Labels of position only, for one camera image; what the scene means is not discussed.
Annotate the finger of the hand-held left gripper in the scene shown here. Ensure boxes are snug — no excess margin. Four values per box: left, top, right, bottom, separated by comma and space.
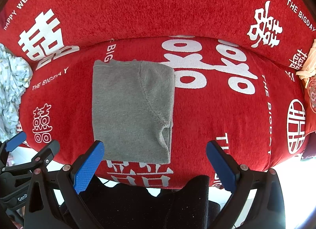
0, 131, 27, 170
2, 140, 61, 177

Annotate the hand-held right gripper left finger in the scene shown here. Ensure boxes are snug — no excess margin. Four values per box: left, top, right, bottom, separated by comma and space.
24, 140, 105, 229

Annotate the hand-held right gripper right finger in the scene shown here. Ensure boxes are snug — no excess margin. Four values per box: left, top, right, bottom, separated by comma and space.
206, 140, 288, 229

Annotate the grey knit sweater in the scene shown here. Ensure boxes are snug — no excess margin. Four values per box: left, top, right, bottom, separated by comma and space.
92, 60, 176, 164

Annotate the floral patterned cloth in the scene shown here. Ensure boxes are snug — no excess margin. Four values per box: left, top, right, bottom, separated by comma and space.
0, 43, 34, 143

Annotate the person's black clothing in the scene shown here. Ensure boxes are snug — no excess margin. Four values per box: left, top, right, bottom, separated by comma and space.
59, 175, 221, 229

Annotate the purple cushion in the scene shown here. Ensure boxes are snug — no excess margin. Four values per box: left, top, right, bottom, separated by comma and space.
301, 132, 316, 161

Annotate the red patterned cushion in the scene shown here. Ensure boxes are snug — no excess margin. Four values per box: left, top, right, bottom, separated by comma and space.
303, 76, 316, 114

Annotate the beige cloth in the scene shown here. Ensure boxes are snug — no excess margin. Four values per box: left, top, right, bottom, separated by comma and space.
296, 38, 316, 89

